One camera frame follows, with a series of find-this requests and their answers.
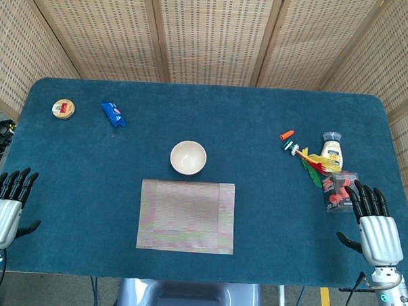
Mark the colourful feather shuttlecock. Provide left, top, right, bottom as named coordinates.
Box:
left=279, top=139, right=344, bottom=190

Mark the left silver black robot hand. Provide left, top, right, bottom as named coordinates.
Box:
left=0, top=166, right=44, bottom=253

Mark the white bowl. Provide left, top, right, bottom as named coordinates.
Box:
left=169, top=139, right=208, bottom=177

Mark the clear box with red toys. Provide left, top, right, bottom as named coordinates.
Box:
left=319, top=170, right=361, bottom=215

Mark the woven bamboo folding screen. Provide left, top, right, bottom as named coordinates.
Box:
left=0, top=0, right=408, bottom=203

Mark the round tin with red label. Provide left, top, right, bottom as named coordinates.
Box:
left=50, top=97, right=76, bottom=122

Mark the mayonnaise squeeze bottle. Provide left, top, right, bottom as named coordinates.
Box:
left=319, top=131, right=347, bottom=173

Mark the blue-grey robot torso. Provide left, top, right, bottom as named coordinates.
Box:
left=112, top=276, right=263, bottom=306

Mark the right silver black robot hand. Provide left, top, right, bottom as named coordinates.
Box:
left=334, top=179, right=408, bottom=270

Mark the blue carpet table cover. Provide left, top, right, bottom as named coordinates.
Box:
left=0, top=75, right=408, bottom=292

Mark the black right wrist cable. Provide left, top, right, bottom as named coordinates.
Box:
left=342, top=270, right=369, bottom=306

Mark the metal table leg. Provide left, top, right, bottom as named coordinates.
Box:
left=277, top=284, right=289, bottom=306

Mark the blue snack packet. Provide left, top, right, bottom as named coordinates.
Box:
left=100, top=100, right=129, bottom=129

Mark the grey woven placemat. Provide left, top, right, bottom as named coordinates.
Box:
left=135, top=178, right=237, bottom=255

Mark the blue cable under table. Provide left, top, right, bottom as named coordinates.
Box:
left=88, top=276, right=99, bottom=306
left=292, top=285, right=306, bottom=306

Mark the black cable bundle on floor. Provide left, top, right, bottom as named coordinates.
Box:
left=0, top=118, right=17, bottom=166

